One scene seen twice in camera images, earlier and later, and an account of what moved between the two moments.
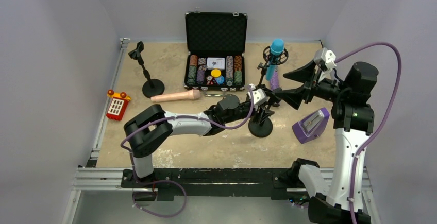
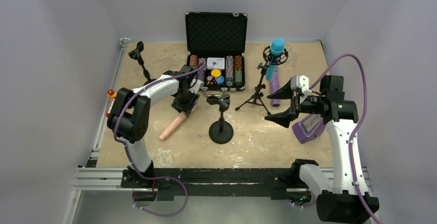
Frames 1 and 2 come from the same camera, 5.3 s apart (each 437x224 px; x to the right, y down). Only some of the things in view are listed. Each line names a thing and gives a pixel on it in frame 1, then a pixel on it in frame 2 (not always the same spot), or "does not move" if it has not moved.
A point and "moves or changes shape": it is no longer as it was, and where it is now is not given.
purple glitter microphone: [274, 81] does not move
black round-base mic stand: [261, 125] -> [220, 132]
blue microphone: [277, 46] does not move
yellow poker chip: [216, 73] does not move
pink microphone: [191, 95] moves or changes shape
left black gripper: [267, 97] -> [186, 100]
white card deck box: [215, 63] does not move
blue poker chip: [220, 80] does not move
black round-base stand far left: [153, 88] does not move
